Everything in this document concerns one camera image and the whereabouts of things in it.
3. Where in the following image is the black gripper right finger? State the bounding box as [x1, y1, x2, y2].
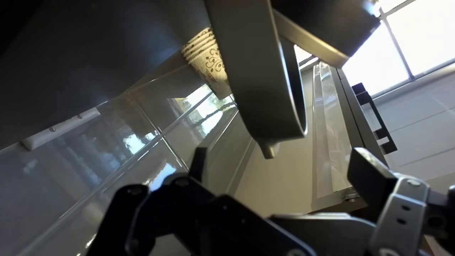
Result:
[347, 147, 455, 256]

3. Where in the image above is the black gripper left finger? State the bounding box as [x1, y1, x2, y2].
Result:
[87, 146, 314, 256]

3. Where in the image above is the black silver Keurig coffee maker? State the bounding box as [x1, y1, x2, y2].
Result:
[204, 0, 383, 161]

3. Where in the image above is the large window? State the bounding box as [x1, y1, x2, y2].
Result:
[293, 0, 455, 97]

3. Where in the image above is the dark upper cabinet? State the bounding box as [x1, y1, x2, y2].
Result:
[0, 0, 212, 151]

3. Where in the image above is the black slotted bracket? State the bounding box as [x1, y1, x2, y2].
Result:
[353, 83, 398, 156]

